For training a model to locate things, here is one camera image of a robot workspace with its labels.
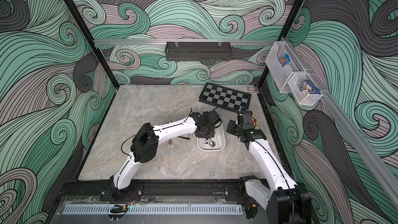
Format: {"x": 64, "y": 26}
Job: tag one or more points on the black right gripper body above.
{"x": 234, "y": 127}

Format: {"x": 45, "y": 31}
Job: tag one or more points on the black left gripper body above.
{"x": 209, "y": 134}

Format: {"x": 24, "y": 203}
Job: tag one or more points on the silver spoon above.
{"x": 211, "y": 142}

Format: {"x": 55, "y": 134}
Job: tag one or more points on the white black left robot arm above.
{"x": 146, "y": 142}

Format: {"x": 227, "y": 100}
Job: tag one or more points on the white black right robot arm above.
{"x": 284, "y": 200}

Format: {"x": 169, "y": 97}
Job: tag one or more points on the red Texas Hold'em card box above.
{"x": 255, "y": 122}

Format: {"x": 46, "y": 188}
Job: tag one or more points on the white plastic storage box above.
{"x": 217, "y": 143}

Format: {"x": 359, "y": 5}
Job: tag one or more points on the black grey chessboard box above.
{"x": 225, "y": 98}

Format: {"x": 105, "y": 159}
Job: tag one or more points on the blue card pack in bin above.
{"x": 310, "y": 87}

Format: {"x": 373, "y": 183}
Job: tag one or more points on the blue red toy in bin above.
{"x": 284, "y": 60}

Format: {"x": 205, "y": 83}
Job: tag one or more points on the black perforated wall tray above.
{"x": 203, "y": 52}

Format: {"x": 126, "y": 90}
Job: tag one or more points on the clear wall bin upper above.
{"x": 280, "y": 74}

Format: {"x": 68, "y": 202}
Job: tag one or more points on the black corner frame post left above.
{"x": 89, "y": 38}

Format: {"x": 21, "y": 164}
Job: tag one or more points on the black corner frame post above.
{"x": 89, "y": 38}
{"x": 284, "y": 28}

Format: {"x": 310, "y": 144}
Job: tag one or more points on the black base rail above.
{"x": 231, "y": 190}

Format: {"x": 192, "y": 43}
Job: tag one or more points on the aluminium back wall rail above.
{"x": 155, "y": 42}

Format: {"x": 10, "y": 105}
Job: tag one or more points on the white slotted cable duct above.
{"x": 154, "y": 209}

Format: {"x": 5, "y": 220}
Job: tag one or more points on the black corner frame post right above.
{"x": 284, "y": 28}

